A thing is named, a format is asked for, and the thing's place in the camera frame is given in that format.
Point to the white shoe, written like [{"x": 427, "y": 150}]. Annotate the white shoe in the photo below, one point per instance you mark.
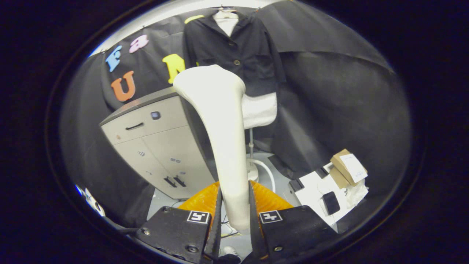
[{"x": 231, "y": 251}]

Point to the clear plastic bag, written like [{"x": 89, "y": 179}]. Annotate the clear plastic bag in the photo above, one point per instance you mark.
[{"x": 357, "y": 194}]

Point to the white flat board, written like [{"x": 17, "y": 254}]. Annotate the white flat board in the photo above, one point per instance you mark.
[{"x": 311, "y": 187}]

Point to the grey cabinet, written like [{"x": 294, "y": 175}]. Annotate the grey cabinet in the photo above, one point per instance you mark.
[{"x": 157, "y": 146}]

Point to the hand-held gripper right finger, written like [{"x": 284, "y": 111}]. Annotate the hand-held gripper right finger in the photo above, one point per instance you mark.
[{"x": 257, "y": 242}]

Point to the white garment steamer head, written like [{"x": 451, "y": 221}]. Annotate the white garment steamer head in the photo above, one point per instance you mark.
[{"x": 223, "y": 128}]

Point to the white and blue object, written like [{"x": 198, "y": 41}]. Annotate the white and blue object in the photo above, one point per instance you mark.
[{"x": 91, "y": 201}]

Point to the black phone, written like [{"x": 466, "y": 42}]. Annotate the black phone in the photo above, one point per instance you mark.
[{"x": 331, "y": 202}]

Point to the small black block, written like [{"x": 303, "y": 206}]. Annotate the small black block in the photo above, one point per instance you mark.
[
  {"x": 322, "y": 173},
  {"x": 296, "y": 185}
]

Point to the cardboard box with white label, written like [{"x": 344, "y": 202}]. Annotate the cardboard box with white label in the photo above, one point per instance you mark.
[{"x": 351, "y": 167}]

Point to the black backdrop cloth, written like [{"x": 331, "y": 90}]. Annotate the black backdrop cloth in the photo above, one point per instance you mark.
[{"x": 348, "y": 110}]

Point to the black jacket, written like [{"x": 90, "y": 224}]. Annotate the black jacket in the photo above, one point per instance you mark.
[{"x": 249, "y": 47}]

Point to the plain cardboard box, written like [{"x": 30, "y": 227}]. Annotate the plain cardboard box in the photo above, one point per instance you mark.
[{"x": 337, "y": 178}]

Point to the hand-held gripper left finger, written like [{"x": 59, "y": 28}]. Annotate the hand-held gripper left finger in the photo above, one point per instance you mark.
[{"x": 214, "y": 242}]

